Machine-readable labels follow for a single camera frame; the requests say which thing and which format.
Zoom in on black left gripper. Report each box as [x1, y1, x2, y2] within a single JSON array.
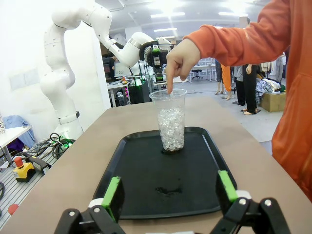
[[150, 41, 169, 82]]

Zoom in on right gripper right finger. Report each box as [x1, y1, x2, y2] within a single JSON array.
[[210, 170, 292, 234]]

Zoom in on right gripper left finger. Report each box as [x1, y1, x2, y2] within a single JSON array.
[[54, 175, 125, 234]]

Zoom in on clear plastic cup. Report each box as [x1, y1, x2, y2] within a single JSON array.
[[149, 88, 188, 152]]

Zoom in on person's right forearm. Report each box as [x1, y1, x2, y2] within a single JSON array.
[[182, 24, 251, 68]]

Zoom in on person's right hand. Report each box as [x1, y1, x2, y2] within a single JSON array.
[[165, 38, 202, 95]]

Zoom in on black computer case green lights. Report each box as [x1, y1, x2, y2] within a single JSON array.
[[128, 77, 150, 105]]

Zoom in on black plastic tray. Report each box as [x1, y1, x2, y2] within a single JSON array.
[[92, 126, 238, 220]]

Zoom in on standing person dark clothes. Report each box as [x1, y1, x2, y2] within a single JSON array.
[[108, 55, 118, 79]]

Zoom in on white office desk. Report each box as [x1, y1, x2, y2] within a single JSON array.
[[107, 81, 130, 108]]

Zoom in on mannequin in dark dress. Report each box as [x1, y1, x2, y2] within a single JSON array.
[[214, 58, 224, 96]]

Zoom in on ice cubes pile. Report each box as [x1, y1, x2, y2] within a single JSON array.
[[157, 106, 185, 151]]

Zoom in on grey handheld control pendant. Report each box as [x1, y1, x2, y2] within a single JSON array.
[[23, 152, 52, 176]]

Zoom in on yellow emergency stop box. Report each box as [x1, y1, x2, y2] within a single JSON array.
[[12, 157, 37, 183]]

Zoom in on mannequin in black trousers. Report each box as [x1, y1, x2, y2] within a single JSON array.
[[239, 17, 262, 116]]

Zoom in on cardboard box with clothes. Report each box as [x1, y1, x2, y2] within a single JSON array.
[[259, 91, 286, 113]]

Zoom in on person in orange hoodie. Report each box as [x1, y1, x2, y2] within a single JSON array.
[[243, 0, 312, 203]]

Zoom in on purple cloth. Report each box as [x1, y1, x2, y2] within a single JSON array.
[[6, 138, 25, 152]]

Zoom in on pile of clothes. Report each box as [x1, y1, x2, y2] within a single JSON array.
[[255, 77, 288, 95]]

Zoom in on blue cloth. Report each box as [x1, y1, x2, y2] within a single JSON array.
[[2, 115, 37, 148]]

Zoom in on small white table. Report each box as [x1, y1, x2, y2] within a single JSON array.
[[0, 126, 33, 168]]

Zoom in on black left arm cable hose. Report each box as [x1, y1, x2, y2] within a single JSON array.
[[81, 20, 156, 61]]

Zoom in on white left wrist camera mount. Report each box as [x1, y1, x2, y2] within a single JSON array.
[[156, 36, 172, 46]]

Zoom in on black floor cable bundle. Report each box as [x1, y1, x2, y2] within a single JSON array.
[[36, 132, 75, 159]]

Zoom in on grey aluminium base plate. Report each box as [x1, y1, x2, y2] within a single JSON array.
[[0, 156, 60, 234]]

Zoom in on white wall paper sheet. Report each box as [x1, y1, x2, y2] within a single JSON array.
[[24, 69, 40, 86], [9, 72, 25, 90]]

